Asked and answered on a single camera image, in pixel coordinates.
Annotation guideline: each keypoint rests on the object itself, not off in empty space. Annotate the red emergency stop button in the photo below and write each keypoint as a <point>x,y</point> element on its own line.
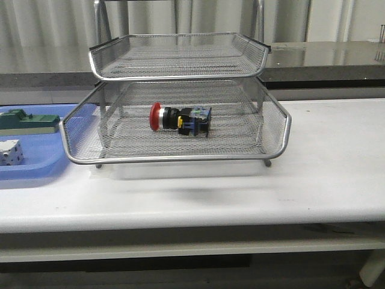
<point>187,121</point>

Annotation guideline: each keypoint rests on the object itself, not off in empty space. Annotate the silver mesh tray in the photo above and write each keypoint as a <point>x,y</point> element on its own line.
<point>180,57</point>
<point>111,125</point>

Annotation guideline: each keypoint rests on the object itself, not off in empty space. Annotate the blue plastic tray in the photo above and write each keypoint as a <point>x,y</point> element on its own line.
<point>43,153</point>

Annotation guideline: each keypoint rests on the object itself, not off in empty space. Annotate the grey steel back counter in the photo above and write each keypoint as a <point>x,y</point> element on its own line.
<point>294,71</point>

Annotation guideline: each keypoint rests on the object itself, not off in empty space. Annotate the green terminal block module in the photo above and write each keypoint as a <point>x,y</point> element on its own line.
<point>18,122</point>

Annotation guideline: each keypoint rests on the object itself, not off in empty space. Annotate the white table leg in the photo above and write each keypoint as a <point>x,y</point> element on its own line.
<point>373,268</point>

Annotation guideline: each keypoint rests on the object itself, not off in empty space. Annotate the silver rack frame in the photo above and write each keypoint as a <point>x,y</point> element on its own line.
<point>99,21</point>

